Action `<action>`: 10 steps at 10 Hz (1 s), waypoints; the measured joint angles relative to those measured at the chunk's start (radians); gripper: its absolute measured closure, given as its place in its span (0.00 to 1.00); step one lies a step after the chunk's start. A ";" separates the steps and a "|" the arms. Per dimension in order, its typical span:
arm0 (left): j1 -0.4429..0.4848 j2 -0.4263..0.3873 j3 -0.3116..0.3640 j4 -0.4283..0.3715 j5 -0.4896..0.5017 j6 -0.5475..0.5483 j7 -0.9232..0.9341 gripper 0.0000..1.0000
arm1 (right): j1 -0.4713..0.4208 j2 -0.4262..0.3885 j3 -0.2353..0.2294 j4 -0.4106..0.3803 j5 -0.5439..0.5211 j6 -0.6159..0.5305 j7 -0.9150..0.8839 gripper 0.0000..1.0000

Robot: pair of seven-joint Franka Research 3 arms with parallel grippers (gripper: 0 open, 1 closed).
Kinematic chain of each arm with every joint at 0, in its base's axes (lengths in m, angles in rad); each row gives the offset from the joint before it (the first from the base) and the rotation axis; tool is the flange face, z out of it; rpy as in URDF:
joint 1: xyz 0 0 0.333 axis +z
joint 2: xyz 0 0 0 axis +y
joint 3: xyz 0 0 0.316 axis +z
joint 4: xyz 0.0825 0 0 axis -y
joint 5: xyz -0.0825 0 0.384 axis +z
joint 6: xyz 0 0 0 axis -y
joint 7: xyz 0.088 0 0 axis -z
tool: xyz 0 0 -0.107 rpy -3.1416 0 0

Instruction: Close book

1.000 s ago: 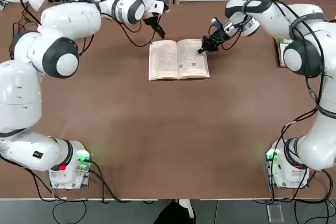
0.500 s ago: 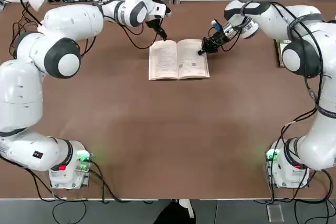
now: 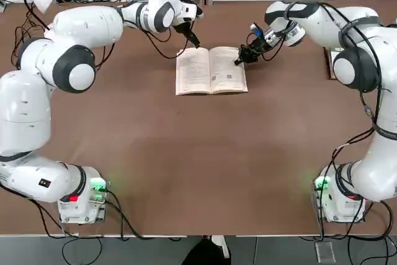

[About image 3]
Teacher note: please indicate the person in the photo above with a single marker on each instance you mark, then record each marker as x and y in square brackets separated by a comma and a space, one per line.
[204, 252]

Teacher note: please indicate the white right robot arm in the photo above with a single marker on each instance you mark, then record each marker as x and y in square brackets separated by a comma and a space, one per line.
[356, 29]

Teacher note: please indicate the thick book with tan pages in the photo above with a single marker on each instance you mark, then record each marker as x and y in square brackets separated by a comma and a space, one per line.
[328, 66]

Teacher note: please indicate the paperback book with white cover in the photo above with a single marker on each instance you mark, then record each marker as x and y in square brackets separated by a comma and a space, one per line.
[192, 72]

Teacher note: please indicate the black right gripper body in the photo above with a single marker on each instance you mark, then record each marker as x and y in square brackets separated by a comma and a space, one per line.
[259, 45]

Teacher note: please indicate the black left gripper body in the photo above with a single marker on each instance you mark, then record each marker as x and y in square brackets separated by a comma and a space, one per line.
[183, 27]

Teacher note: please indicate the clear acrylic plate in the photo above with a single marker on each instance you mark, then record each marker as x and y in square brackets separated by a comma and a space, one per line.
[324, 251]

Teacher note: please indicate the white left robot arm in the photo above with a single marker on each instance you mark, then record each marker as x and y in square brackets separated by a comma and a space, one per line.
[87, 26]

